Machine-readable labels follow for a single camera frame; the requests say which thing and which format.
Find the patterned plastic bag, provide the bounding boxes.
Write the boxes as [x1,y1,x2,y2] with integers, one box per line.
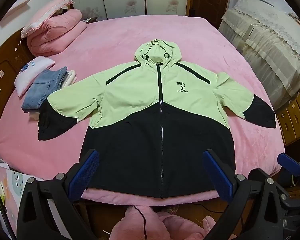
[0,155,44,240]

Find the dark wooden door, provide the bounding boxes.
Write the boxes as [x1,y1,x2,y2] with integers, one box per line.
[190,0,232,22]

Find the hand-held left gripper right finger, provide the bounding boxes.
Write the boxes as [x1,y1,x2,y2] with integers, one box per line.
[202,149,288,240]

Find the folded pink quilt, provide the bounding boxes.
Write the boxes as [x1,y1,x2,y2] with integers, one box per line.
[27,9,88,57]

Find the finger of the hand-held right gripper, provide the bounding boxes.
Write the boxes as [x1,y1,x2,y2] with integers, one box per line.
[277,153,300,180]

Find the folded cream clothes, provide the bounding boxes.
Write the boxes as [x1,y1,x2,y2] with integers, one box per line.
[62,70,77,88]

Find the folded blue jeans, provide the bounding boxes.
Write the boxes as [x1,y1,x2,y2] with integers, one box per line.
[21,67,68,113]

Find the green and black hooded jacket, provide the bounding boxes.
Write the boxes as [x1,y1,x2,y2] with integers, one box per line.
[37,39,277,200]

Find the pink bed sheet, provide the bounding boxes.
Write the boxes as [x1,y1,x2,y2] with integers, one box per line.
[0,17,285,207]

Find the black cable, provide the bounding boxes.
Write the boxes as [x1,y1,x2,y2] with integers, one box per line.
[134,205,148,240]

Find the wooden drawer cabinet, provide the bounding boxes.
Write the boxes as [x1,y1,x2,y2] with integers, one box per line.
[276,86,300,153]

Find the sofa with beige lace cover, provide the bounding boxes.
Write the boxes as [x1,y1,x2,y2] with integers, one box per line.
[219,0,300,110]

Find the small white printed pillow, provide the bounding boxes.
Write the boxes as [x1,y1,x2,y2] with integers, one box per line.
[14,56,56,97]

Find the brown wooden headboard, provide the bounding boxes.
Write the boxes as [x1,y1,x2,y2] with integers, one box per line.
[0,26,38,135]

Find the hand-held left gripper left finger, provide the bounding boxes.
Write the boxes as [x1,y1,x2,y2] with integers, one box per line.
[16,149,100,240]

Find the pink pillow with lace trim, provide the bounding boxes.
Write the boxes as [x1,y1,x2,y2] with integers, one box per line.
[20,0,75,39]

